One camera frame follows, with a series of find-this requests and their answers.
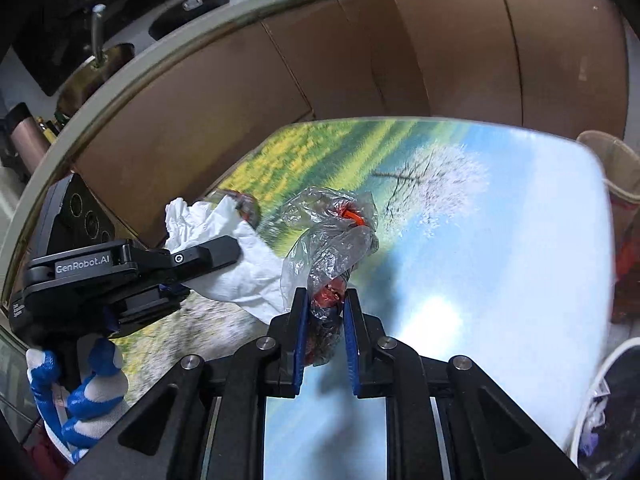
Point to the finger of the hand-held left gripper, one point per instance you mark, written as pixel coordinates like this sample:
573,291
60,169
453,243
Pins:
200,257
165,297

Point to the brown glass jar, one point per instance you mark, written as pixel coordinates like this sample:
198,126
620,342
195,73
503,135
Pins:
627,270

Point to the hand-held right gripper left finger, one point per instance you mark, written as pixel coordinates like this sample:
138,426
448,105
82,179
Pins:
300,340

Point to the beige waste bin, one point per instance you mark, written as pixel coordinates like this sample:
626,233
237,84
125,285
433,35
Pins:
615,170

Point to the white bucket with black liner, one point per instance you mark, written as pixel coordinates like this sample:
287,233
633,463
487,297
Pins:
595,375

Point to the brown kitchen base cabinets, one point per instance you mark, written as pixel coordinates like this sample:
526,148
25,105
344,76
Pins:
450,50

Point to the gold wok with lid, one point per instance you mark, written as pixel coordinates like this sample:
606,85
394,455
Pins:
95,80

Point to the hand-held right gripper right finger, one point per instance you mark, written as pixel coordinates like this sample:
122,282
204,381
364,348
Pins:
351,345

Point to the clear plastic bag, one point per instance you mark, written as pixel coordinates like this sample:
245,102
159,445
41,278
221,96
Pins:
325,250

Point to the person's left hand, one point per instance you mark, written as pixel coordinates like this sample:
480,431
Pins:
95,395

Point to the black frying pan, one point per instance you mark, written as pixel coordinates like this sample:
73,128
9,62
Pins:
175,22

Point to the copper thermos jug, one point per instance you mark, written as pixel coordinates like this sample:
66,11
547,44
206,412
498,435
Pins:
27,135

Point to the gas stove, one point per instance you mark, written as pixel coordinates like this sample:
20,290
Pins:
45,55

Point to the landscape printed table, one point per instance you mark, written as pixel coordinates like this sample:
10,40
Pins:
475,260

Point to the white tissue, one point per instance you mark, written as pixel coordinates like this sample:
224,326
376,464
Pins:
250,265

